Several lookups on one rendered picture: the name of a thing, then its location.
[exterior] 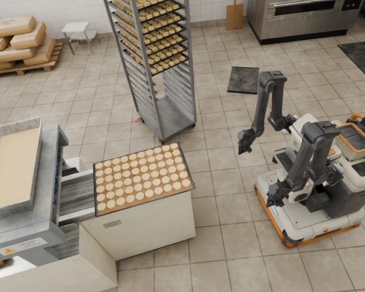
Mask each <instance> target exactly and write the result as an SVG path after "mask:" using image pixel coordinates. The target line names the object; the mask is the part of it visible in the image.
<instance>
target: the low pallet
mask: <svg viewBox="0 0 365 292"><path fill-rule="evenodd" d="M63 45H64V42H60V43H56V45H55V48H54V51H53V53H52V56H51V58H50V61H48V62H47V63H40V64H34V65H26V64H25V63H24V61H23V59H21V60H17V61H16V63H15V65H14V66H13V67H12V68H7V69H2V70H0V76H1V75H2V73H6V72H14V71H17V73H18V74H19V76H21V75H25V74H26V73H27V71H28V70H30V69H34V68H43V69H44V70H45V72H50V71H52V69H53V66H55V64H56V61H57V59H58V56H59V54H60V51H61V50H62V46H63ZM16 66H17V67H16Z"/></svg>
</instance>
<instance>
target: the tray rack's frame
mask: <svg viewBox="0 0 365 292"><path fill-rule="evenodd" d="M103 3H104V6H105V10H106V12H107V16H108V20H109V23H110V26H111V29H112V33H113V36H114V40H115V43H116V47H117V49H118V53H119V56H120V59H121V62H122V66H123V70H124V72H125V76H126V79H127V83H128V85H129V89H130V92H131V95H132V99H133V102H134V106H135V109H136V112H137V113H138V114H137V115H138V117H139V118H140V121H141V118H142V119H143V120H144V121H145V122H146V123H147V125H148V126H149V127H150V128H151V129H152V130H153V131H154V132H155V133H156V134H157V138H158V140H159V142H160V143H161V141H160V140H161V136H160V131H159V128H158V127H157V126H156V125H155V124H154V123H153V121H151V120H150V118H149V117H147V116H146V114H145V113H144V112H143V111H142V110H141V109H138V105H137V101H136V98H135V95H134V91H133V88H132V84H131V81H130V78H129V74H128V71H127V68H126V64H125V60H124V58H123V54H122V50H121V46H120V44H119V40H118V36H117V33H116V29H115V26H114V22H113V19H112V16H111V12H110V9H109V6H108V2H107V0H103ZM157 104H158V105H159V106H160V108H159V109H158V110H159V112H160V113H161V115H160V117H161V118H162V119H163V121H162V122H161V124H162V125H163V126H164V127H163V128H162V129H163V130H164V131H165V133H164V137H165V140H166V139H168V138H169V137H171V136H173V135H175V134H177V133H178V132H180V131H182V130H184V129H186V128H187V127H189V126H191V125H193V124H194V123H195V121H194V120H193V118H192V117H191V116H190V115H189V114H187V113H186V112H185V111H184V110H183V109H182V108H181V107H180V106H179V105H177V104H176V103H175V102H174V101H173V100H172V99H171V98H170V97H169V96H167V95H166V96H164V97H162V98H160V99H159V101H157Z"/></svg>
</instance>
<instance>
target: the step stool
mask: <svg viewBox="0 0 365 292"><path fill-rule="evenodd" d="M89 24H90V23H89V22H79V23H68V24H67V25H66V26H65V27H64V28H63V29H62V32H63V34H64V36H65V38H66V40H67V42H68V45H69V47H70V49H71V51H72V54H73V55H75V53H74V51H73V49H72V46H71V44H70V43H71V42H72V40H73V39H77V40H78V42H79V44H81V42H80V39H86V40H87V43H88V45H89V47H90V51H91V53H92V54H94V53H93V50H92V47H91V45H90V43H91V41H92V39H93V38H94V37H95V35H96V36H97V39H98V42H99V43H101V42H100V38H99V37H98V33H97V31H85V29H86V28H87V26H88V25H89ZM76 31H78V32H76ZM66 32H74V33H73V35H72V36H71V37H70V41H69V40H68V38H67V35H66ZM88 39H90V40H88Z"/></svg>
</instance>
